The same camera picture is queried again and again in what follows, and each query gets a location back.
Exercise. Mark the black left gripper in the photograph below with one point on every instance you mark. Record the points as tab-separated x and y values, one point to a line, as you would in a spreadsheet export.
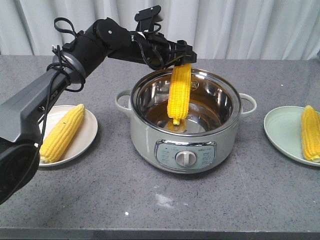
155	51

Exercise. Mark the yellow corn cob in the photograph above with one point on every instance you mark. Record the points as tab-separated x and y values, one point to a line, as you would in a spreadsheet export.
61	135
179	93
310	134

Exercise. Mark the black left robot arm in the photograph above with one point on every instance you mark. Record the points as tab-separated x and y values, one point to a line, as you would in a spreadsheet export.
23	117

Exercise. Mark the white curtain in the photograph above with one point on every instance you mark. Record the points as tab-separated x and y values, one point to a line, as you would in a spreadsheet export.
217	29

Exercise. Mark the green electric cooking pot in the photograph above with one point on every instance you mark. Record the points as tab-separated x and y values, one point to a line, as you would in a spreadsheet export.
201	141

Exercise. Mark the green plate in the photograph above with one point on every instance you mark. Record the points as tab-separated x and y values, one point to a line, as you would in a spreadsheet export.
282	126

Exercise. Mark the beige plate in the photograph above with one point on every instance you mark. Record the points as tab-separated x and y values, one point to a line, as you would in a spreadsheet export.
82	139

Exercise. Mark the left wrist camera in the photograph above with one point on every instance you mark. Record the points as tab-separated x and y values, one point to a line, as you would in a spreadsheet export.
148	20

